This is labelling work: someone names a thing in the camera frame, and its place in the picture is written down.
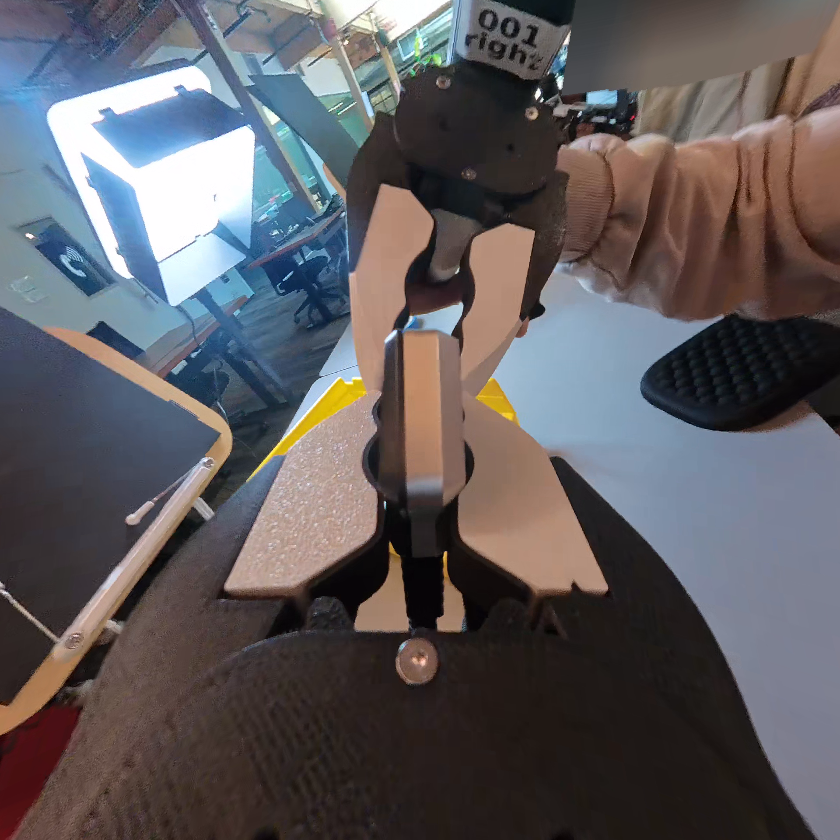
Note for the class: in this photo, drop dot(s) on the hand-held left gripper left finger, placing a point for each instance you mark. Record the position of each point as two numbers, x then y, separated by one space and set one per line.
308 512

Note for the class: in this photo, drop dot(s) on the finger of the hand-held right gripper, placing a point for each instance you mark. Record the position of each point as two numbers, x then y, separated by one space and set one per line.
384 262
502 282

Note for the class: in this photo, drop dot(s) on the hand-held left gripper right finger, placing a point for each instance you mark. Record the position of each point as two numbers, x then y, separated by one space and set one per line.
525 512

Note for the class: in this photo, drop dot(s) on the large yellow plastic bin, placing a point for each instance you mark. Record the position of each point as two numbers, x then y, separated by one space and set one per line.
341 388

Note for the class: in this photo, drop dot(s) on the black HDMI switch box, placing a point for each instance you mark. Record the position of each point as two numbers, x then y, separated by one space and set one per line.
426 426

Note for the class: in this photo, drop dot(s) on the person's right forearm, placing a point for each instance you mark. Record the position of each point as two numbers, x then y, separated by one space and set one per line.
689 216

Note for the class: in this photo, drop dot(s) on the person's right hand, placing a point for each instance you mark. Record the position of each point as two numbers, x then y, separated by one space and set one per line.
436 298

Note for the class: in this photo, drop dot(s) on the black office chair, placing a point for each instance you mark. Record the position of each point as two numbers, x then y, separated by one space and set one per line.
308 282

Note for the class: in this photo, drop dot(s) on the wooden office desk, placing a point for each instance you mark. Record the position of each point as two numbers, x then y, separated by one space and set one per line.
190 334
302 236

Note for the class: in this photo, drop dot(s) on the green potted plant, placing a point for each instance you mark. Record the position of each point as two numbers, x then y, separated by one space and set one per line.
426 56

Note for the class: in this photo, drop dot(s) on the black board with wooden rim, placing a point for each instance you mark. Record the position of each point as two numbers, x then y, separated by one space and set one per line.
308 118
85 459

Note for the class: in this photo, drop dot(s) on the black light stand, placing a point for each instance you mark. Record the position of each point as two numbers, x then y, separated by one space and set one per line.
229 341

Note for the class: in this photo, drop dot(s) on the metal board stand white base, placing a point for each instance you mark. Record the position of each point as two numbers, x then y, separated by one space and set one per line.
131 571

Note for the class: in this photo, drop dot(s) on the white softbox light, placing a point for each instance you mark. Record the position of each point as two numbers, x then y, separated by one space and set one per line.
170 184

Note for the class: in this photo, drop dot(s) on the black dimpled armrest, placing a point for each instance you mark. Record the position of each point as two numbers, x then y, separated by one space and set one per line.
735 374

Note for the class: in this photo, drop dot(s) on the black phone sign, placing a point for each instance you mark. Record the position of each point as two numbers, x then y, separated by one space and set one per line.
72 262

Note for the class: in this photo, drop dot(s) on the red object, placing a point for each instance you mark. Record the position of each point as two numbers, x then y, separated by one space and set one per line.
33 774

